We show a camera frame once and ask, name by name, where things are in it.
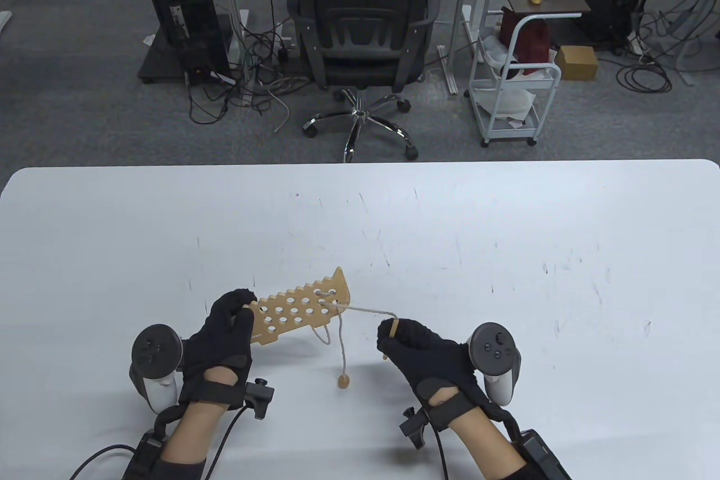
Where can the person's right forearm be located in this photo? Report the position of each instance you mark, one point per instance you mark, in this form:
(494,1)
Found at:
(489,446)

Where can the black mesh office chair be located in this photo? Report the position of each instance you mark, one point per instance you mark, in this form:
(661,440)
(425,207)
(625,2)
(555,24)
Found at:
(360,52)

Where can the person's right hand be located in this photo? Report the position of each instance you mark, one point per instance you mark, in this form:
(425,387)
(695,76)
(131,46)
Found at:
(433,362)

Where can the white crumpled paper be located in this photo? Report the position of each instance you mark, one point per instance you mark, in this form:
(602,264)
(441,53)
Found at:
(506,100)

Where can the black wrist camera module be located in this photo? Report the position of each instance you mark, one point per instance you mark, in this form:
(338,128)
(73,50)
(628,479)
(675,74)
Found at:
(260,396)
(415,428)

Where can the black and white tracking controller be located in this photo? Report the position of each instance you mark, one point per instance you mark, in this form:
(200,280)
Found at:
(495,350)
(154,348)

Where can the black computer tower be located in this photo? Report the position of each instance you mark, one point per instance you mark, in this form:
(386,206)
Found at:
(185,7)

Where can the person's left hand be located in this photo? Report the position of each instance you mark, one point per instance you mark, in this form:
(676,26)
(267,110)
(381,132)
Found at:
(216,345)

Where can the dark red bag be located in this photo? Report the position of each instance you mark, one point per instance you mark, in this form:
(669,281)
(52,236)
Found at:
(531,41)

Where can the white rolling cart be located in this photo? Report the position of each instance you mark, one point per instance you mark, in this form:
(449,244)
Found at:
(506,137)

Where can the person's left forearm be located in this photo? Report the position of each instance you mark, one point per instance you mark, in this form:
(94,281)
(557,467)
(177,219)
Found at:
(194,429)

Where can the round wooden bead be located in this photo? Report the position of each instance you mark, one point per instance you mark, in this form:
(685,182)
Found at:
(343,381)

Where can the wooden crocodile lacing toy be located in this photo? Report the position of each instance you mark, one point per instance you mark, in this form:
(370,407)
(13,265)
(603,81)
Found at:
(339,280)

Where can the brown cardboard box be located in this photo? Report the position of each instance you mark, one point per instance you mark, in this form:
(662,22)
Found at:
(576,62)

